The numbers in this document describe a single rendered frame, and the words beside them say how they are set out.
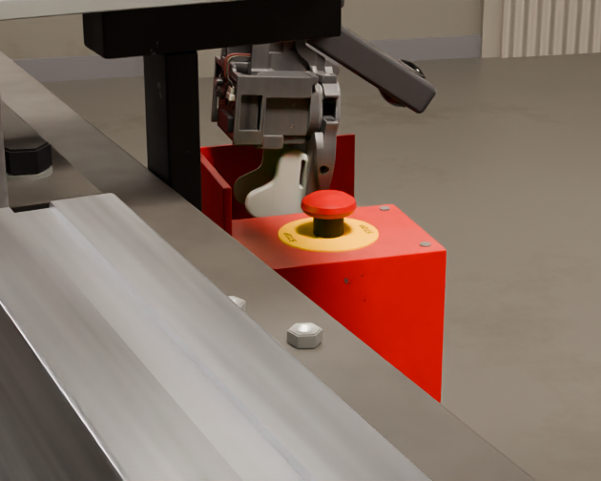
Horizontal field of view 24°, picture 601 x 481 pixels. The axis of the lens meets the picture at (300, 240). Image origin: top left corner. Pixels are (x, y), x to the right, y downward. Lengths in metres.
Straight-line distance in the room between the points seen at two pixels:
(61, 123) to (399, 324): 0.27
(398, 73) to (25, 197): 0.44
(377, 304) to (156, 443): 0.66
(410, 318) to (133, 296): 0.60
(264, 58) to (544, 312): 1.92
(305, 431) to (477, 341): 2.43
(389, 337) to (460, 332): 1.80
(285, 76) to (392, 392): 0.50
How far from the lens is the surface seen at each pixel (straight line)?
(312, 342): 0.58
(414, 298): 0.98
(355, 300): 0.96
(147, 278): 0.40
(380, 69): 1.06
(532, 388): 2.57
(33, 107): 0.98
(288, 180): 1.06
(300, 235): 0.99
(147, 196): 0.78
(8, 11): 0.68
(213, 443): 0.32
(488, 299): 2.95
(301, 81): 1.02
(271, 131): 1.03
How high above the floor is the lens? 1.12
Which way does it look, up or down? 20 degrees down
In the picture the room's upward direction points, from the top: straight up
